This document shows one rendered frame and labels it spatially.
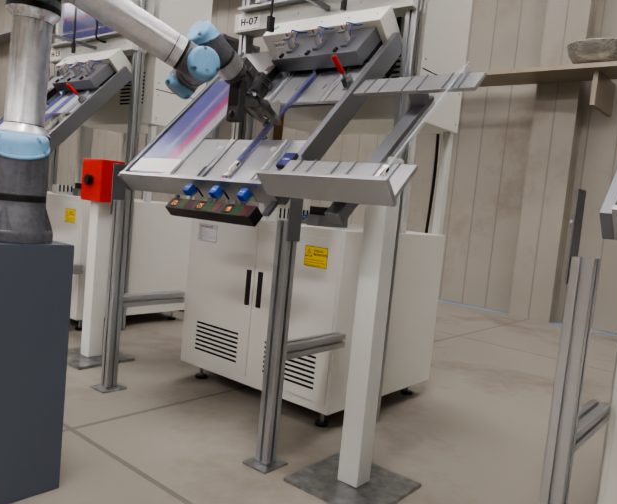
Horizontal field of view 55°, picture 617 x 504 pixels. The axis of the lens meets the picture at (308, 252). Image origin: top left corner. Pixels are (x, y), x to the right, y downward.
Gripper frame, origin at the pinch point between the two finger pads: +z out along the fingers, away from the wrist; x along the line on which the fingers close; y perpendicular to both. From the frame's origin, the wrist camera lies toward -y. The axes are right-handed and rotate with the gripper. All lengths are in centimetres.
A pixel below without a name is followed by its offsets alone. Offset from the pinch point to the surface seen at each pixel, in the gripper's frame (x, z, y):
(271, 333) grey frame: -23, 13, -57
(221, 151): 11.9, -2.3, -11.8
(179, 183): 18.0, -5.7, -25.8
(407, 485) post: -55, 46, -77
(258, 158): -5.2, -2.7, -14.1
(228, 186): -3.3, -6.1, -25.7
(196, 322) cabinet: 41, 45, -54
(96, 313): 83, 34, -64
